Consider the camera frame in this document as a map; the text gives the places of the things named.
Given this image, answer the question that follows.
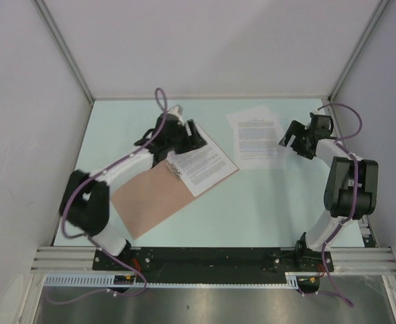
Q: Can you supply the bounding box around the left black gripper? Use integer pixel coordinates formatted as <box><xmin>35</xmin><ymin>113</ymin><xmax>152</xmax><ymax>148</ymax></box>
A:
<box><xmin>166</xmin><ymin>120</ymin><xmax>206</xmax><ymax>155</ymax></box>

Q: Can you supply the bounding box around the printed paper sheet top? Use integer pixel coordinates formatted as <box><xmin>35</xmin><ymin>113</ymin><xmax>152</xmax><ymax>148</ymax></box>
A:
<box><xmin>168</xmin><ymin>138</ymin><xmax>238</xmax><ymax>197</ymax></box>

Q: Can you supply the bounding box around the printed paper sheet under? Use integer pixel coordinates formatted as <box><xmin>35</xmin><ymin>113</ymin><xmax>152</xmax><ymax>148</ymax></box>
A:
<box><xmin>226</xmin><ymin>105</ymin><xmax>287</xmax><ymax>170</ymax></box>

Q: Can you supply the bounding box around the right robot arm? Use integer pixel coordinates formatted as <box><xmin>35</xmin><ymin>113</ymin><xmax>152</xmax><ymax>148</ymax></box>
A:
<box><xmin>278</xmin><ymin>113</ymin><xmax>378</xmax><ymax>272</ymax></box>

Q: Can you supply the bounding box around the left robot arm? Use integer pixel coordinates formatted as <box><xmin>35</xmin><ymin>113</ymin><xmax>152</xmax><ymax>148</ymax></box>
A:
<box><xmin>59</xmin><ymin>107</ymin><xmax>207</xmax><ymax>270</ymax></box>

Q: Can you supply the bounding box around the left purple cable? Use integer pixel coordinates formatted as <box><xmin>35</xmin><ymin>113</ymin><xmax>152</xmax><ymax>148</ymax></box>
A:
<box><xmin>45</xmin><ymin>88</ymin><xmax>170</xmax><ymax>304</ymax></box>

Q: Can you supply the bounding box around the aluminium rail right side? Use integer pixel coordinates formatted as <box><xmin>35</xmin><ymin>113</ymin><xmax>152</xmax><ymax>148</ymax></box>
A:
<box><xmin>319</xmin><ymin>99</ymin><xmax>363</xmax><ymax>246</ymax></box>

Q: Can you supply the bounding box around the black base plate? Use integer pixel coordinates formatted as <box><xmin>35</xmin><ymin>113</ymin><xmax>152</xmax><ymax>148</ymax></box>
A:
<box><xmin>93</xmin><ymin>246</ymin><xmax>334</xmax><ymax>284</ymax></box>

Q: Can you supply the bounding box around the aluminium frame post right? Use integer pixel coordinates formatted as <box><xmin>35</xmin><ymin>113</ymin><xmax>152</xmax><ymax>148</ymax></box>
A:
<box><xmin>327</xmin><ymin>0</ymin><xmax>392</xmax><ymax>102</ymax></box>

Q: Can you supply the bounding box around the aluminium frame post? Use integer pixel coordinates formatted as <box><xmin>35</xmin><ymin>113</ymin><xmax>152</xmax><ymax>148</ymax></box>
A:
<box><xmin>327</xmin><ymin>0</ymin><xmax>392</xmax><ymax>102</ymax></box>
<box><xmin>31</xmin><ymin>0</ymin><xmax>95</xmax><ymax>106</ymax></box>

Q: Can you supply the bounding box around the white cable duct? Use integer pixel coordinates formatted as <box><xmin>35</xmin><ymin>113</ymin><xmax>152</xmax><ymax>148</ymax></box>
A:
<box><xmin>44</xmin><ymin>271</ymin><xmax>324</xmax><ymax>290</ymax></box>

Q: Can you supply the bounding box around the aluminium frame post left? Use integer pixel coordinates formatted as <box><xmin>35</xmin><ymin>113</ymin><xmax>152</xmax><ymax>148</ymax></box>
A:
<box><xmin>31</xmin><ymin>0</ymin><xmax>95</xmax><ymax>106</ymax></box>

